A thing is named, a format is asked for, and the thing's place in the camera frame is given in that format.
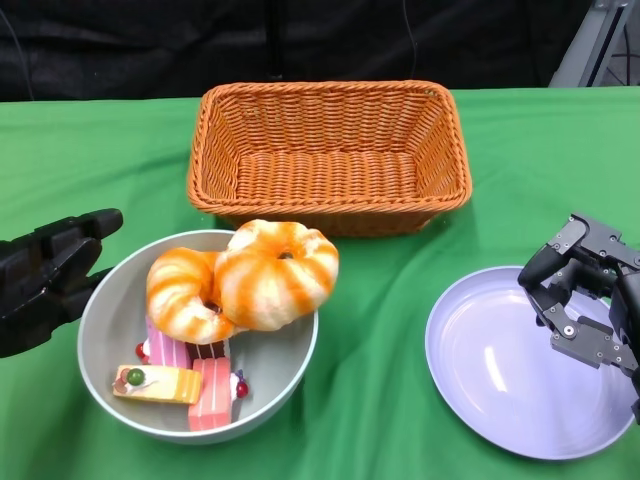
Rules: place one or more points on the grey-green bowl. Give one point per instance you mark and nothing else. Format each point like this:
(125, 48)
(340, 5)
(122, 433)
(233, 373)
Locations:
(280, 360)

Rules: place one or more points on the light pink cake slice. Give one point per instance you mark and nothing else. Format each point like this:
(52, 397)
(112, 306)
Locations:
(165, 347)

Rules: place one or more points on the brown chocolate cake slice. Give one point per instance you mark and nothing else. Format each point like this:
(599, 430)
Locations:
(205, 350)

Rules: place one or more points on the yellow cake slice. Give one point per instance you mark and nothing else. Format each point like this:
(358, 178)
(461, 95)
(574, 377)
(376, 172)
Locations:
(165, 385)

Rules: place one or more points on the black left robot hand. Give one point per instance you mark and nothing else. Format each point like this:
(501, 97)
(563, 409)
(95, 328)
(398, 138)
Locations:
(35, 290)

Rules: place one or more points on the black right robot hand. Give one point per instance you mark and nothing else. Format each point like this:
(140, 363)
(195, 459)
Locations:
(590, 345)

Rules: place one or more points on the lilac plate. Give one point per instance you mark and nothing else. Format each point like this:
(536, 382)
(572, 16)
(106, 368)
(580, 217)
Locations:
(490, 380)

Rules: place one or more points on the salmon pink cake slice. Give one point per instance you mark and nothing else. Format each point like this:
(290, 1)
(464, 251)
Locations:
(210, 400)

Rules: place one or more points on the grey aluminium frame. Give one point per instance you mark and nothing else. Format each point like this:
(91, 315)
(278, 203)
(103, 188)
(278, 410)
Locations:
(580, 45)

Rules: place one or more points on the green tablecloth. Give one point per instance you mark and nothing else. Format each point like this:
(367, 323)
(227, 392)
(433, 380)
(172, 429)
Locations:
(365, 350)

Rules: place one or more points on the black backdrop curtain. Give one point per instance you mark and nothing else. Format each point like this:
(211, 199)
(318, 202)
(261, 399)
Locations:
(150, 45)

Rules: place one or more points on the orange wicker basket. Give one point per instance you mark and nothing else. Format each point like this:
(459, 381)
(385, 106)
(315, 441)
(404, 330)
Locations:
(325, 165)

